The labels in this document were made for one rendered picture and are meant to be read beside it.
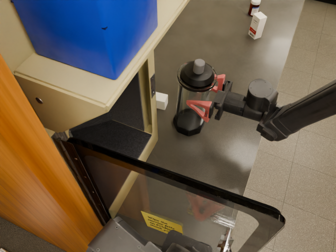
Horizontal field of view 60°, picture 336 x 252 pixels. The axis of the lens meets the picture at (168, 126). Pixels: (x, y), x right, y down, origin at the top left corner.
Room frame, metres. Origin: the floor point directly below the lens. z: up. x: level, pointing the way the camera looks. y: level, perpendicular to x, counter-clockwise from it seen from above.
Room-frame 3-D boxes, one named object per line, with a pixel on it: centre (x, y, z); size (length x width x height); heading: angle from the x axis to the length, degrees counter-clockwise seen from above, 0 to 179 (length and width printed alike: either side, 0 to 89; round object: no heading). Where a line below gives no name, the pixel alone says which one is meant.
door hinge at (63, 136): (0.23, 0.15, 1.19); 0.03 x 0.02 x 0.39; 156
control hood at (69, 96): (0.34, 0.04, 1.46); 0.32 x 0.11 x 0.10; 156
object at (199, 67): (0.57, -0.08, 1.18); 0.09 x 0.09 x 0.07
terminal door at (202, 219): (0.17, 0.00, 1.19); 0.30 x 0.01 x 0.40; 68
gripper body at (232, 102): (0.53, -0.18, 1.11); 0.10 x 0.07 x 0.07; 155
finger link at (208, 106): (0.53, -0.10, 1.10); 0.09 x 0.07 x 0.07; 65
